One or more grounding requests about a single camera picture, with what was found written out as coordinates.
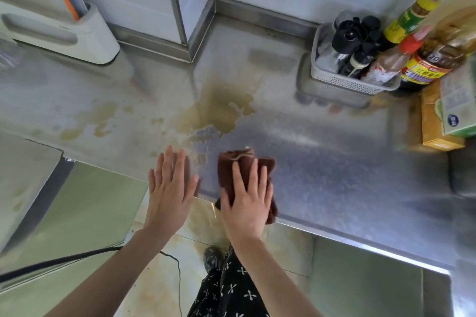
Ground person's left hand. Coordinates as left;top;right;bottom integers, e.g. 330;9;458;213
143;146;200;239

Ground person's right hand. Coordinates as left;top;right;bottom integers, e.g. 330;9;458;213
220;158;274;251

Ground brown cleaning cloth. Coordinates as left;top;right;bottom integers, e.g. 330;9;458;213
214;148;279;225

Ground red cap small bottle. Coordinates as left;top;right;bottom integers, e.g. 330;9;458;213
360;25;432;87

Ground green label sauce bottle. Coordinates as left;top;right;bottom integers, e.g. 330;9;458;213
383;0;442;50

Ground large oil bottle yellow cap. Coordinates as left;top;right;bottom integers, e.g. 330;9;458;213
400;6;476;93

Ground person's left forearm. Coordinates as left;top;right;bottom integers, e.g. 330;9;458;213
44;225;178;317

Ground person's right forearm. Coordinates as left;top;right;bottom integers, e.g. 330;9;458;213
230;238;324;317

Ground stainless steel countertop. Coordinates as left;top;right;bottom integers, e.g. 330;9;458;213
0;0;476;269

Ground dark shoe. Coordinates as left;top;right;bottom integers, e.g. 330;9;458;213
203;246;227;273

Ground black patterned trousers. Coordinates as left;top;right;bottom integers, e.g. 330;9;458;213
187;252;270;317

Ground grey plastic basket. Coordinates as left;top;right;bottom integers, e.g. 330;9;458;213
310;22;402;95

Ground white cutting board stand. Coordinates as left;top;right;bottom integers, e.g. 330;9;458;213
0;0;120;65

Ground black cap spice jar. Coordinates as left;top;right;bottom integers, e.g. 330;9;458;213
340;42;377;78
362;15;381;31
368;30;386;50

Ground orange box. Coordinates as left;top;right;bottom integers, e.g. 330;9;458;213
421;81;466;152

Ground steel shaker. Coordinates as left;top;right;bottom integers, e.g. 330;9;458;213
333;10;355;30

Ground black floor cable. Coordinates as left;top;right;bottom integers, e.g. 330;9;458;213
0;246;183;317

